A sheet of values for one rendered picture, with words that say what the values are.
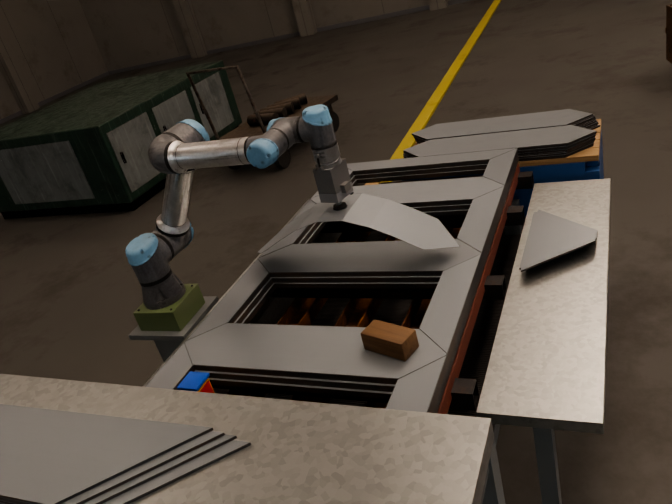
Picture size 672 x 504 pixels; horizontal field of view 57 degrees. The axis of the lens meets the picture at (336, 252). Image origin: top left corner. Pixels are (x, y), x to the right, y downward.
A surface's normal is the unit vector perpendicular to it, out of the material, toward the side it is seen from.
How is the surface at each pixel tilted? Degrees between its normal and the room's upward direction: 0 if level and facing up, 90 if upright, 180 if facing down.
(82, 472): 0
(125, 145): 90
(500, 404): 0
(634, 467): 0
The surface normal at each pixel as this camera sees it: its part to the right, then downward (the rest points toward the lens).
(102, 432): -0.24, -0.86
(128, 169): 0.90, -0.02
